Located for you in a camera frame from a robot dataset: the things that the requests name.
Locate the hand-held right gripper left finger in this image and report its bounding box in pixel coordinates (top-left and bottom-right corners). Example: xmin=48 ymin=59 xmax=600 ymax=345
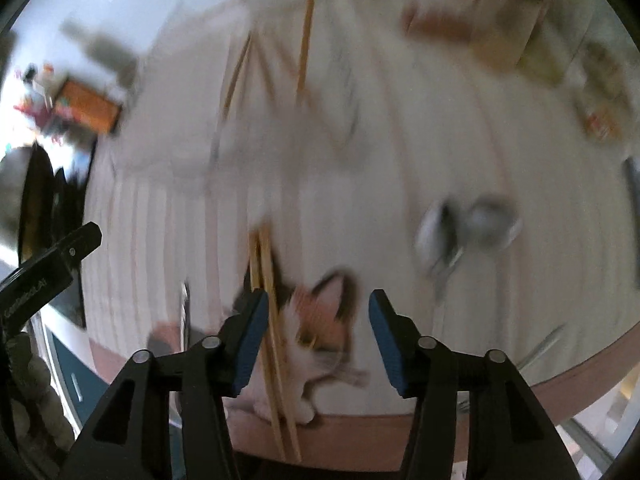
xmin=65 ymin=289 xmax=271 ymax=480

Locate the wooden chopstick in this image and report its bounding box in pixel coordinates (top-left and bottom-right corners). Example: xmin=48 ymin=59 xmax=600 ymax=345
xmin=248 ymin=230 xmax=290 ymax=462
xmin=296 ymin=0 xmax=320 ymax=98
xmin=254 ymin=35 xmax=348 ymax=153
xmin=257 ymin=226 xmax=304 ymax=464
xmin=221 ymin=34 xmax=252 ymax=118

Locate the person's left hand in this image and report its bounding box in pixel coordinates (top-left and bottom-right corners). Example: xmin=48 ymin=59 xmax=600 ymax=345
xmin=4 ymin=332 xmax=76 ymax=461

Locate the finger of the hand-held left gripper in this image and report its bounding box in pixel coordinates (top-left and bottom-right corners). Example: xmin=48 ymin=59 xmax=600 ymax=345
xmin=20 ymin=221 xmax=104 ymax=286

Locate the orange wooden box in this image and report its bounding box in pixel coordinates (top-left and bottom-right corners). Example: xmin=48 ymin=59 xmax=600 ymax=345
xmin=52 ymin=79 xmax=123 ymax=135

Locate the metal knife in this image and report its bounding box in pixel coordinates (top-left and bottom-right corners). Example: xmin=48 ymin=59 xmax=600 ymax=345
xmin=179 ymin=280 xmax=195 ymax=348

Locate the brown cardboard box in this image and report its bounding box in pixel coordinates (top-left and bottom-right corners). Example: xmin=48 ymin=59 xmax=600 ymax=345
xmin=405 ymin=0 xmax=531 ymax=68

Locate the metal fork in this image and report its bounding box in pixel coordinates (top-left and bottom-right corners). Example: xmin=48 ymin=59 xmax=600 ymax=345
xmin=517 ymin=324 xmax=568 ymax=368

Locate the metal spoon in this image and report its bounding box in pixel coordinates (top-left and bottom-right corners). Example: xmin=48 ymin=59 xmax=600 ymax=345
xmin=440 ymin=194 xmax=523 ymax=281
xmin=415 ymin=200 xmax=463 ymax=306

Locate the cat print striped tablecloth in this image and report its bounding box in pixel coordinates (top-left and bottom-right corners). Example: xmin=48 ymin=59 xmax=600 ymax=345
xmin=82 ymin=0 xmax=640 ymax=463

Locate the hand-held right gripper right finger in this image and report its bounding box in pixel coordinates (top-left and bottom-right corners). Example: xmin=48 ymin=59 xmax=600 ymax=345
xmin=368 ymin=289 xmax=576 ymax=480

